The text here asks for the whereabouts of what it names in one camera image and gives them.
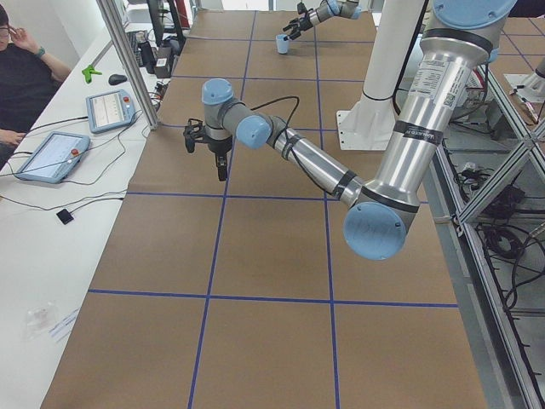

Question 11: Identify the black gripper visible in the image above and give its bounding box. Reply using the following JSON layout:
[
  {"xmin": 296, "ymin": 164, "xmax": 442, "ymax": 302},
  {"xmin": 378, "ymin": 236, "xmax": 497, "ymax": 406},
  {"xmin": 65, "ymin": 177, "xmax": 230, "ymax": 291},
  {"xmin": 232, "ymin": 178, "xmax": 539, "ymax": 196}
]
[
  {"xmin": 283, "ymin": 2, "xmax": 314, "ymax": 40},
  {"xmin": 183, "ymin": 118, "xmax": 232, "ymax": 181}
]

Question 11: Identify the light blue plastic cup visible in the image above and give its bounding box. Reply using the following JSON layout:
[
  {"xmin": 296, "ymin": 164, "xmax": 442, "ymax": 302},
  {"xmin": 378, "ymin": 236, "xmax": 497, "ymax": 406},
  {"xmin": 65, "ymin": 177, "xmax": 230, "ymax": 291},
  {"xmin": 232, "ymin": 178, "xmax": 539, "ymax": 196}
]
[{"xmin": 276, "ymin": 34, "xmax": 290, "ymax": 55}]

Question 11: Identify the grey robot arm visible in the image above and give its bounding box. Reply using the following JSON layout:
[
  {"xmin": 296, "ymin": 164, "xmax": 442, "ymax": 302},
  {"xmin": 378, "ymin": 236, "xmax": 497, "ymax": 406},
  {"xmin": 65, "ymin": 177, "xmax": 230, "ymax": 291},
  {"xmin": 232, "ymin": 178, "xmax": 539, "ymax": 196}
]
[
  {"xmin": 183, "ymin": 1, "xmax": 513, "ymax": 260},
  {"xmin": 283, "ymin": 0, "xmax": 363, "ymax": 40}
]

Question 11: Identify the far teach pendant tablet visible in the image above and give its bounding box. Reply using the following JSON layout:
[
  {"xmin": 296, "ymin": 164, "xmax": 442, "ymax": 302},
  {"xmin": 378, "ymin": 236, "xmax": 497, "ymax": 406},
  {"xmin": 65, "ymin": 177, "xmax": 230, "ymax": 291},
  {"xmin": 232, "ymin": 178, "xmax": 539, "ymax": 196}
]
[{"xmin": 85, "ymin": 89, "xmax": 136, "ymax": 134}]

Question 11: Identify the teach pendant tablet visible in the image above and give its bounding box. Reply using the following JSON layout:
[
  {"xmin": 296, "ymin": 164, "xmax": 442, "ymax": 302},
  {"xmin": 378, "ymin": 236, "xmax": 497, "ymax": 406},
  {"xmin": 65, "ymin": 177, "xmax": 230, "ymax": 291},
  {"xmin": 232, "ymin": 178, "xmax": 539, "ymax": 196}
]
[
  {"xmin": 85, "ymin": 89, "xmax": 136, "ymax": 134},
  {"xmin": 14, "ymin": 131, "xmax": 90, "ymax": 184}
]

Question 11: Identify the black computer mouse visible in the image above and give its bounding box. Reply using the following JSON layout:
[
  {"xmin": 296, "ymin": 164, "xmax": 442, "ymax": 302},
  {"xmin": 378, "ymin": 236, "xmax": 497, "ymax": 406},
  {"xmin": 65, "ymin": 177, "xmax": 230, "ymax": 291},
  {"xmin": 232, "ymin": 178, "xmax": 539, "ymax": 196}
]
[{"xmin": 108, "ymin": 74, "xmax": 128, "ymax": 86}]

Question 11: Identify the green plastic clamp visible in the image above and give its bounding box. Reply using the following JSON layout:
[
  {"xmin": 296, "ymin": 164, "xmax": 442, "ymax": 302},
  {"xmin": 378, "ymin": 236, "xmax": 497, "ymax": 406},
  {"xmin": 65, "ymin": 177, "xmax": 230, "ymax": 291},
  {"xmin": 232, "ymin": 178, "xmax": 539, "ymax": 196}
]
[{"xmin": 82, "ymin": 65, "xmax": 102, "ymax": 84}]

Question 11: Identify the brown paper table mat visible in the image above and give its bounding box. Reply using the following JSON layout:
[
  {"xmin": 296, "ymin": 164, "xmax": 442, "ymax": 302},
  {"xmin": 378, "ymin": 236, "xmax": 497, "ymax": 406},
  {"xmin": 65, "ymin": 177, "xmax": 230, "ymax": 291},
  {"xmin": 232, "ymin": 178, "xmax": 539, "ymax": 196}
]
[{"xmin": 43, "ymin": 11, "xmax": 487, "ymax": 408}]

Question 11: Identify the near teach pendant tablet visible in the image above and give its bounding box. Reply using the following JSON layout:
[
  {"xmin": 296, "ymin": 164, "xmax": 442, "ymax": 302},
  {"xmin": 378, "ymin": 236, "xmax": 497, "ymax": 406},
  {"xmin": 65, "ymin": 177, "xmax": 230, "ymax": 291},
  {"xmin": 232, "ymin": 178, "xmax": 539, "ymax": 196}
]
[{"xmin": 14, "ymin": 131, "xmax": 90, "ymax": 184}]

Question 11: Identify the small black square pad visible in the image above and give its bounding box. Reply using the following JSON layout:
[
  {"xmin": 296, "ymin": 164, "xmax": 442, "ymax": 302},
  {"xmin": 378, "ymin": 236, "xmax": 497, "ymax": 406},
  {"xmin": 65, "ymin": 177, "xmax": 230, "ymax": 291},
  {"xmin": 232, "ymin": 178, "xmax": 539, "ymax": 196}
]
[{"xmin": 56, "ymin": 209, "xmax": 74, "ymax": 225}]

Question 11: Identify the seated person in black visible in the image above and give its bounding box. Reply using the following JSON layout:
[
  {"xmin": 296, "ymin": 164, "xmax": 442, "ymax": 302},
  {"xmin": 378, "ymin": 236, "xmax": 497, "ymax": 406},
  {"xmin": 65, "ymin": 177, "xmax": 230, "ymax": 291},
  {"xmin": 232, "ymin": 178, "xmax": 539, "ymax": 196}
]
[{"xmin": 0, "ymin": 9, "xmax": 72, "ymax": 164}]

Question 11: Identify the clear plastic bag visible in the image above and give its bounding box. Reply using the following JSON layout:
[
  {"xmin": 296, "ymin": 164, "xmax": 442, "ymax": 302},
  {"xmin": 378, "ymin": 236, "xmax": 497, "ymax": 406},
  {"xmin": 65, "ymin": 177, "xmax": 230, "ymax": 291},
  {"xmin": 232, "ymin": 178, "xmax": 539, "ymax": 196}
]
[{"xmin": 22, "ymin": 301, "xmax": 58, "ymax": 341}]

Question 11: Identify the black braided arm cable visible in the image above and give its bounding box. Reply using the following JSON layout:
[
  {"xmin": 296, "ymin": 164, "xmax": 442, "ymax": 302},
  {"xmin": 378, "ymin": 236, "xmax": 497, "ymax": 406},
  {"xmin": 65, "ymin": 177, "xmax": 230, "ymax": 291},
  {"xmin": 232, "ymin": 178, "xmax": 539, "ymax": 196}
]
[{"xmin": 244, "ymin": 95, "xmax": 341, "ymax": 201}]

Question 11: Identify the aluminium frame post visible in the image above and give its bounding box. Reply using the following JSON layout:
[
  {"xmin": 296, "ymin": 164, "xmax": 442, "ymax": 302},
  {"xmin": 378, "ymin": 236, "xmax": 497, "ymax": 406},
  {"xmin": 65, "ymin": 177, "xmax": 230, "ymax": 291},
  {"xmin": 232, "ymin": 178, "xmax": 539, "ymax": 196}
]
[{"xmin": 96, "ymin": 0, "xmax": 158, "ymax": 130}]

